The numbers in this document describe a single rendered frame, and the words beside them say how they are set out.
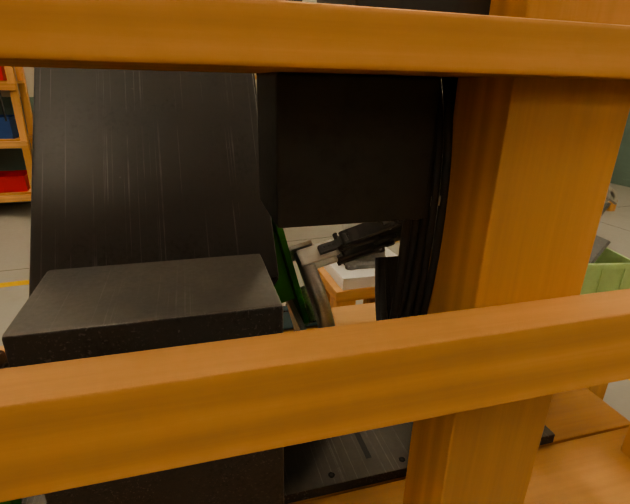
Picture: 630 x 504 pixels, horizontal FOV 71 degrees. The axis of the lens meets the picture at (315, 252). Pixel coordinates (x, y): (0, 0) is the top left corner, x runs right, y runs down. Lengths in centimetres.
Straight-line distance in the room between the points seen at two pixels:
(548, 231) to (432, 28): 25
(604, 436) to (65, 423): 91
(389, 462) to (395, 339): 44
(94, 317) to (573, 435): 85
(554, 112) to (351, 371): 30
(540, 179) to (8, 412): 49
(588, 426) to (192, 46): 96
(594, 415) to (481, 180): 72
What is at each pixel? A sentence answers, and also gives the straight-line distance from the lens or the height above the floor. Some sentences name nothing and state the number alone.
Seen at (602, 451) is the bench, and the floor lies 88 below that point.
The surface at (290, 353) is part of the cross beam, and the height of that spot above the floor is 127.
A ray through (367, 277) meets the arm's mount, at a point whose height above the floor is 89.
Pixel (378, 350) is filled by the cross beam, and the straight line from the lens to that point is 40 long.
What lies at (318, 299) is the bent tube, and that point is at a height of 115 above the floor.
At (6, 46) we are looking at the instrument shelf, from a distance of 32.
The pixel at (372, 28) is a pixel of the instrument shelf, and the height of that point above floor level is 153.
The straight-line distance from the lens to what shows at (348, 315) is 121.
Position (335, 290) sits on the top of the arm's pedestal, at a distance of 146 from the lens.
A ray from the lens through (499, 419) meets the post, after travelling 62.
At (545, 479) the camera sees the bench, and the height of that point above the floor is 88.
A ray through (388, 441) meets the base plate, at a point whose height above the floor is 90.
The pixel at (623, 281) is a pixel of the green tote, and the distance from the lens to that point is 179.
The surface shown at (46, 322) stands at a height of 124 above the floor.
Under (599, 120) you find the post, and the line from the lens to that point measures 51.
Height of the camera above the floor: 149
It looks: 21 degrees down
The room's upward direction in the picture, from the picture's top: 1 degrees clockwise
